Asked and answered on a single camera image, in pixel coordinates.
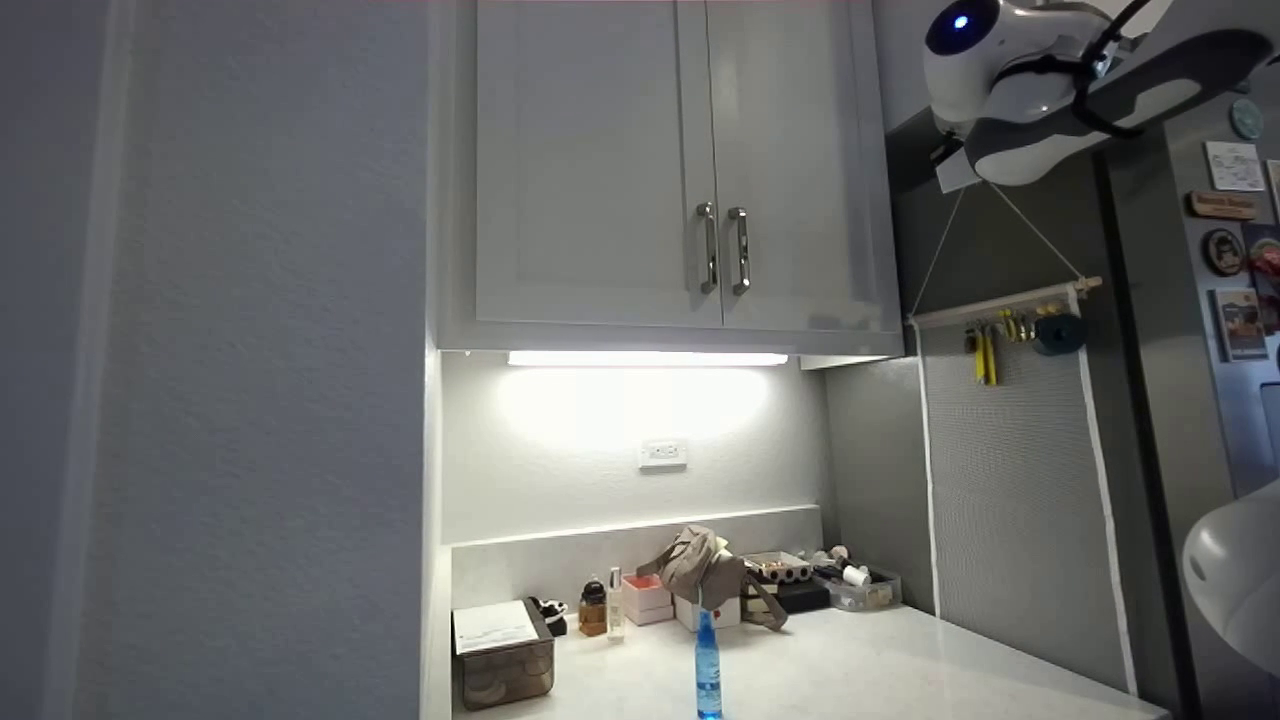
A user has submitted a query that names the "dark blue round ornament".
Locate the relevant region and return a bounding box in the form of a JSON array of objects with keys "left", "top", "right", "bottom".
[{"left": 1033, "top": 308, "right": 1090, "bottom": 360}]

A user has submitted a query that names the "pink and white box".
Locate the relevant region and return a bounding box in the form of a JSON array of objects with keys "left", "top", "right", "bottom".
[{"left": 618, "top": 574, "right": 676, "bottom": 632}]

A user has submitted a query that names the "white wall cabinet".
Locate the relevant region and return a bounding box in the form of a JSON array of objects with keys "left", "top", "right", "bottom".
[{"left": 423, "top": 0, "right": 902, "bottom": 358}]

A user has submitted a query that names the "teal round fridge magnet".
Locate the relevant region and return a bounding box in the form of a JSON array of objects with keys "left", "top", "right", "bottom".
[{"left": 1228, "top": 91, "right": 1272, "bottom": 146}]

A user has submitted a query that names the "white rectangular fridge magnet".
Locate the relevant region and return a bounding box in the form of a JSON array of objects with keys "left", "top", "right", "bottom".
[{"left": 1201, "top": 142, "right": 1269, "bottom": 198}]

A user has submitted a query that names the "red fridge magnet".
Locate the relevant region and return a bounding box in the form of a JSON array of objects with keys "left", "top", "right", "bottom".
[{"left": 1244, "top": 224, "right": 1280, "bottom": 283}]

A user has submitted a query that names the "printed cardboard box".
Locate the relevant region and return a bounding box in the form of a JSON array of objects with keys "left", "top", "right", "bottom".
[{"left": 736, "top": 575, "right": 791, "bottom": 638}]

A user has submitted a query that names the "photo fridge magnet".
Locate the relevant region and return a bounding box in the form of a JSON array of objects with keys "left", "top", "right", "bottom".
[{"left": 1207, "top": 283, "right": 1272, "bottom": 363}]

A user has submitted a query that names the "under-cabinet light strip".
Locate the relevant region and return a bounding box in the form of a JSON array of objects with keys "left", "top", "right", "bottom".
[{"left": 503, "top": 348, "right": 791, "bottom": 372}]

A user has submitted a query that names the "plain white box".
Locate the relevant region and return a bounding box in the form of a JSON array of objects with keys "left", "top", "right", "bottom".
[{"left": 673, "top": 593, "right": 742, "bottom": 632}]

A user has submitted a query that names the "grey tray with small items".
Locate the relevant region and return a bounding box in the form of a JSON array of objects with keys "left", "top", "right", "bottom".
[{"left": 825, "top": 539, "right": 902, "bottom": 615}]

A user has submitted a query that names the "orange strip fridge magnet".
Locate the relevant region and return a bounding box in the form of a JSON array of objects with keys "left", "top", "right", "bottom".
[{"left": 1183, "top": 193, "right": 1269, "bottom": 224}]

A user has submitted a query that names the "grey stainless refrigerator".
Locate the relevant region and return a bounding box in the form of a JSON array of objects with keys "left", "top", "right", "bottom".
[{"left": 880, "top": 96, "right": 1280, "bottom": 720}]

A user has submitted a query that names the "white wall outlet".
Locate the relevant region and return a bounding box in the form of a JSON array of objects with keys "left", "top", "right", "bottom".
[{"left": 636, "top": 435, "right": 690, "bottom": 475}]

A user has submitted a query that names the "round dark fridge magnet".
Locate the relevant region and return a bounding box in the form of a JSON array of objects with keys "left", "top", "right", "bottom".
[{"left": 1201, "top": 224, "right": 1250, "bottom": 280}]

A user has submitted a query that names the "dark rack with items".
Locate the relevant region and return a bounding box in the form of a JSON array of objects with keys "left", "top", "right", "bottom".
[{"left": 742, "top": 548, "right": 835, "bottom": 615}]

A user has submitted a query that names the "crumpled beige cloth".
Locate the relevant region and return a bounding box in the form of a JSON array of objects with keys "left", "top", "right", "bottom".
[{"left": 636, "top": 523, "right": 751, "bottom": 614}]

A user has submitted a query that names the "small black object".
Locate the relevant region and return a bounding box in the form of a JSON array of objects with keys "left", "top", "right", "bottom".
[{"left": 518, "top": 593, "right": 572, "bottom": 642}]

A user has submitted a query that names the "blue plastic bottle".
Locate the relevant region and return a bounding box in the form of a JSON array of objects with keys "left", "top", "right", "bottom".
[{"left": 686, "top": 604, "right": 726, "bottom": 720}]

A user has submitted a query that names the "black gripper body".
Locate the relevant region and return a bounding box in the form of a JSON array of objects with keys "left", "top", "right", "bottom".
[{"left": 928, "top": 131, "right": 990, "bottom": 198}]

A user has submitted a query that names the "amber glass bottle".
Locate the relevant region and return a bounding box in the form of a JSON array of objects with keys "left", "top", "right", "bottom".
[{"left": 575, "top": 575, "right": 613, "bottom": 642}]

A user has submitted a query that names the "silver cabinet handle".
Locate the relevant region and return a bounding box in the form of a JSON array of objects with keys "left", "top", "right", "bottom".
[
  {"left": 686, "top": 199, "right": 720, "bottom": 302},
  {"left": 720, "top": 203, "right": 757, "bottom": 302}
]

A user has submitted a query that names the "white cabinet door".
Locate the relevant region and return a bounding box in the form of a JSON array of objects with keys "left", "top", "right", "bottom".
[
  {"left": 471, "top": 0, "right": 712, "bottom": 333},
  {"left": 702, "top": 0, "right": 892, "bottom": 337}
]

